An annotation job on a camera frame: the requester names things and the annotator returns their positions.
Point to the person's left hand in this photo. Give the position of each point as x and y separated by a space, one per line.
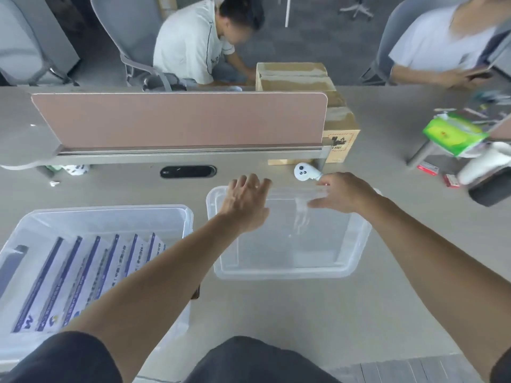
243 207

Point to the person's right hand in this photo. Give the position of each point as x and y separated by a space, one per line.
347 193

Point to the person's right thumb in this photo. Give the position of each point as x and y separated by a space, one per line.
319 202

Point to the person's left thumb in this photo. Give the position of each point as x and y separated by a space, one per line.
266 186

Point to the person's left forearm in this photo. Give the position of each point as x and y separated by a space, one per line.
159 283

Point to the person's right forearm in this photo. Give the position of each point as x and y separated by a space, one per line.
439 275

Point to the white handheld controller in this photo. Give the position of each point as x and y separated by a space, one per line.
304 171

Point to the cardboard box with black label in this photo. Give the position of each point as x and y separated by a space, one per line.
341 135

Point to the plain cardboard box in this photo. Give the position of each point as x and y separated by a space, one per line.
335 99
291 69
297 83

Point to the pink desk divider panel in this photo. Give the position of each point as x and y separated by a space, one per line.
179 119

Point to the small red box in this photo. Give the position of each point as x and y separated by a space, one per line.
451 181
428 169

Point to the green tissue packet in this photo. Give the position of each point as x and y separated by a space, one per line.
453 135

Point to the clear plastic bin with boxes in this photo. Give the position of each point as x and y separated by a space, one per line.
119 223

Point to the white paper roll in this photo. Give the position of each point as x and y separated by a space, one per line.
485 165

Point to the person's black shirt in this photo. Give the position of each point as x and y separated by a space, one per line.
255 362

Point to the black rounded object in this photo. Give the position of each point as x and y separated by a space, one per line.
493 193

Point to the white table leg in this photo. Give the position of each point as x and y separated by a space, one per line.
287 11

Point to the scattered small desk items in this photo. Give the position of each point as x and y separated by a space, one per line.
479 107

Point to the grey office chair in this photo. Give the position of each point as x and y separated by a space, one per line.
393 27
20 47
131 31

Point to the white black printed packet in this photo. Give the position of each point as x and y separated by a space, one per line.
76 169

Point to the grey chair wheel base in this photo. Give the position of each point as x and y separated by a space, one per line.
357 7

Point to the row of blue white boxes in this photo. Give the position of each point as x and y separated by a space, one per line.
72 283

